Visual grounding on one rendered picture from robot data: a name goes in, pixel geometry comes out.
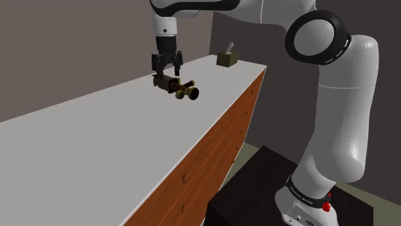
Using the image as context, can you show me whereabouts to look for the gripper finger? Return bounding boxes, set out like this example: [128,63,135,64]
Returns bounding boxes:
[170,50,184,77]
[151,53,165,77]

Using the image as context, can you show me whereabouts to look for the brown and brass binoculars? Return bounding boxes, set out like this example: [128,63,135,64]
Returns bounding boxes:
[152,74,201,101]

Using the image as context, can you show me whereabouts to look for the olive tissue box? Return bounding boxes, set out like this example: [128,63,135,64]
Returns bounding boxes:
[216,41,240,68]

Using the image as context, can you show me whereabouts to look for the white-topped wooden chest of drawers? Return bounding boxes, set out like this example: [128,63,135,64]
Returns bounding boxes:
[0,54,268,226]

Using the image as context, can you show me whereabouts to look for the dark robot stand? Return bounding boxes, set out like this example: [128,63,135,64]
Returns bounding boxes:
[204,144,375,226]

